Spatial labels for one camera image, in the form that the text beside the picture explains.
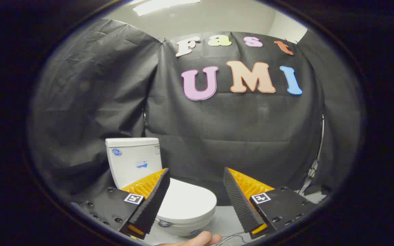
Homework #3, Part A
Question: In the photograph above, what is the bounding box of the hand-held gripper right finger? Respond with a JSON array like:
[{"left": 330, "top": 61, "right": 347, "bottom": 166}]
[{"left": 223, "top": 167, "right": 320, "bottom": 240}]

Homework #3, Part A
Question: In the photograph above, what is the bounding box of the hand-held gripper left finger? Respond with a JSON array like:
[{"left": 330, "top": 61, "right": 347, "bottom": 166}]
[{"left": 70, "top": 167, "right": 171, "bottom": 240}]

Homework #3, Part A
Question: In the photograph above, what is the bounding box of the white toilet lid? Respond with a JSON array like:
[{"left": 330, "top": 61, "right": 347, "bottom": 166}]
[{"left": 156, "top": 178, "right": 217, "bottom": 224}]

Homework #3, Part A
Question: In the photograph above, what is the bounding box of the white toilet bowl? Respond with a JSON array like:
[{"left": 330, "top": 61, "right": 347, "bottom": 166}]
[{"left": 155, "top": 211, "right": 215, "bottom": 237}]

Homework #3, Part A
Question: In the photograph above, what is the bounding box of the white toilet tank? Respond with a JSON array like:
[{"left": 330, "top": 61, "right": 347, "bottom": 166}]
[{"left": 105, "top": 138, "right": 163, "bottom": 190}]

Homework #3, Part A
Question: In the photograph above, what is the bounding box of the black backdrop cloth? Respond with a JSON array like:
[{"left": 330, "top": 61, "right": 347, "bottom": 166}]
[{"left": 29, "top": 19, "right": 365, "bottom": 206}]

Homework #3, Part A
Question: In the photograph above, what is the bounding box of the ceiling light panel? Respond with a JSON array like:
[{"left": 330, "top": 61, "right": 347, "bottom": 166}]
[{"left": 133, "top": 0, "right": 201, "bottom": 16}]

